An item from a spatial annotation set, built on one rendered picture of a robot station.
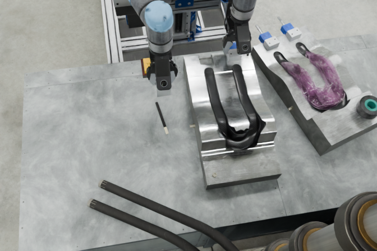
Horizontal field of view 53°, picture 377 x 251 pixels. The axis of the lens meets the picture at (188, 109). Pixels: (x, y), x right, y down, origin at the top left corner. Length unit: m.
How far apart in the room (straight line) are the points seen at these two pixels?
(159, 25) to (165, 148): 0.51
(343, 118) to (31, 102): 1.15
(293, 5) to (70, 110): 1.96
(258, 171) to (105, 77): 0.69
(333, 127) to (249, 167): 0.33
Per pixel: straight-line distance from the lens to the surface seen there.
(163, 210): 1.22
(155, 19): 1.02
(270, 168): 1.33
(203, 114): 1.31
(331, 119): 1.41
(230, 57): 1.44
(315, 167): 1.44
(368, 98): 1.47
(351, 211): 0.61
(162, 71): 1.16
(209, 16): 2.48
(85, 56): 2.59
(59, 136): 1.45
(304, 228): 0.85
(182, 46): 2.32
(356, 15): 3.08
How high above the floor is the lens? 2.08
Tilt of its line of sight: 63 degrees down
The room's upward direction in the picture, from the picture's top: 5 degrees clockwise
